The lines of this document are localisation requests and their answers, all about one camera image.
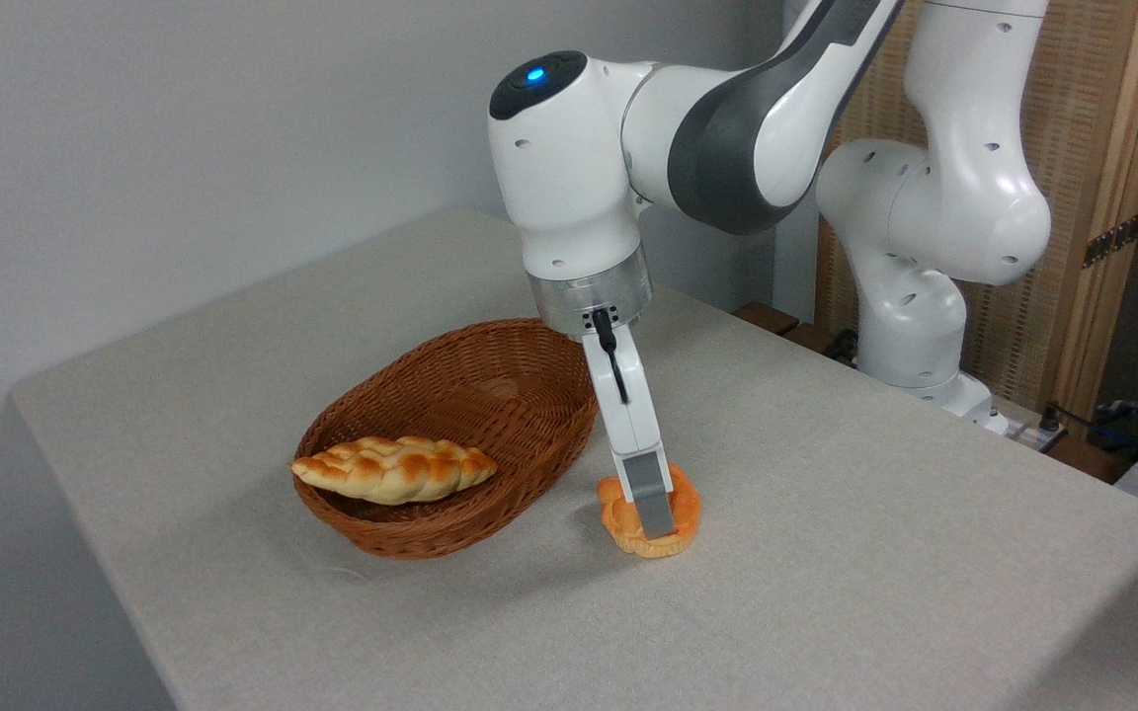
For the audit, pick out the dark metal screen hinge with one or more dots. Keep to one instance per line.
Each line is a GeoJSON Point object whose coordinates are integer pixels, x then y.
{"type": "Point", "coordinates": [1112, 240]}

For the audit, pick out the brown wooden block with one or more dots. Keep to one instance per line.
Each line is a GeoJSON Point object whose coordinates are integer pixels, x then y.
{"type": "Point", "coordinates": [767, 318]}

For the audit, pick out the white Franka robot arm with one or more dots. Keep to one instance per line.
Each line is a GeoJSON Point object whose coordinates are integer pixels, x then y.
{"type": "Point", "coordinates": [579, 168]}

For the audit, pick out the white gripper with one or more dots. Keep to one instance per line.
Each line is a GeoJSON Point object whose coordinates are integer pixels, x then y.
{"type": "Point", "coordinates": [633, 415]}

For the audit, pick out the brown wicker basket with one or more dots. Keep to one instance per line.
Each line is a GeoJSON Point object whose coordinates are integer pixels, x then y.
{"type": "Point", "coordinates": [490, 395]}

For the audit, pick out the grey tablecloth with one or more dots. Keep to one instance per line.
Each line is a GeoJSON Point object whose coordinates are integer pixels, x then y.
{"type": "Point", "coordinates": [826, 592]}

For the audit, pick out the round knotted bread bun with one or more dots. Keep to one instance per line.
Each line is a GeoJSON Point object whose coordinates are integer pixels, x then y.
{"type": "Point", "coordinates": [685, 513]}

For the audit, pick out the long braided bread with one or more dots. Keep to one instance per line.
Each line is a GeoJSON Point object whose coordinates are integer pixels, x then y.
{"type": "Point", "coordinates": [396, 472]}

